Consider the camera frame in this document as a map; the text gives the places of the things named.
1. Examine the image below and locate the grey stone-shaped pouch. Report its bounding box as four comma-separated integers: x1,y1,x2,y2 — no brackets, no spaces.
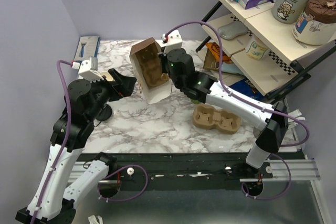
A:
218,21,248,40

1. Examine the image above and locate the orange brown snack bag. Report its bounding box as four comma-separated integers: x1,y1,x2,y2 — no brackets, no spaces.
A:
203,42,239,74

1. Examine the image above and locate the brown paper bag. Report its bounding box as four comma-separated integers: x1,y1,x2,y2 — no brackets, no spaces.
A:
129,37,172,104

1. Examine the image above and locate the brown cardboard cup carrier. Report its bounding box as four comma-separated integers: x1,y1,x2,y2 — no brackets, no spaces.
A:
136,48,169,88
192,104,241,134

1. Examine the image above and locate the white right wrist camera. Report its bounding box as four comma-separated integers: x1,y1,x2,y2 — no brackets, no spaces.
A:
161,29,183,55

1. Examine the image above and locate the white printed mug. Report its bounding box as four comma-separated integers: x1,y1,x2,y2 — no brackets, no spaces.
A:
245,34,270,60

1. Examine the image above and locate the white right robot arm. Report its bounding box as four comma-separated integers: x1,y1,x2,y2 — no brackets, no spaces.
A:
158,48,288,178

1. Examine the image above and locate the blue razor package box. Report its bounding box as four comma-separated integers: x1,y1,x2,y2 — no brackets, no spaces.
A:
73,36,100,62

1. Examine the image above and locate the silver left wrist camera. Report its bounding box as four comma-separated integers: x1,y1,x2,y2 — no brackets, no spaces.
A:
78,57,103,82

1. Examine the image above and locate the beige black folding shelf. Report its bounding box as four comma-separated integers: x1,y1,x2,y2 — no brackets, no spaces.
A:
196,0,335,102

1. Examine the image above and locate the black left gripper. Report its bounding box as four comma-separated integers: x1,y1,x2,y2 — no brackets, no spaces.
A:
86,68,137,122

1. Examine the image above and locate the blue snack package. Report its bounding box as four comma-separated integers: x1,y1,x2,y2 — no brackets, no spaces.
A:
229,78,265,101

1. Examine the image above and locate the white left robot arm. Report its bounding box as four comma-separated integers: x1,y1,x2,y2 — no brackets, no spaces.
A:
15,69,136,223

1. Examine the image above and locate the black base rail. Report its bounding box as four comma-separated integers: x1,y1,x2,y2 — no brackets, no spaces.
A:
76,152,274,192

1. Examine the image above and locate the green paper cup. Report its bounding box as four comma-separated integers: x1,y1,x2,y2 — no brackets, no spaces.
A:
100,71,114,82
190,99,201,104

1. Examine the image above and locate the white plastic scrap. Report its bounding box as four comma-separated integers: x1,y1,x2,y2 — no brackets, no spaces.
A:
88,215,103,224

